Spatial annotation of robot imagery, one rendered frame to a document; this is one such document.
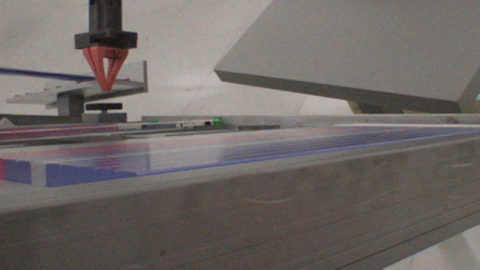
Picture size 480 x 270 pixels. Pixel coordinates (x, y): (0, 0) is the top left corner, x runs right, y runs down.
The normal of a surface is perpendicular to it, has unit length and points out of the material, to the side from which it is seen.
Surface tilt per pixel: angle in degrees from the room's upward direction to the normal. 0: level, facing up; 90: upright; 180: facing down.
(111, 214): 90
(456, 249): 0
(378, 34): 0
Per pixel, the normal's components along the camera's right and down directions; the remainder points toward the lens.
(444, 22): -0.50, -0.65
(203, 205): 0.74, 0.02
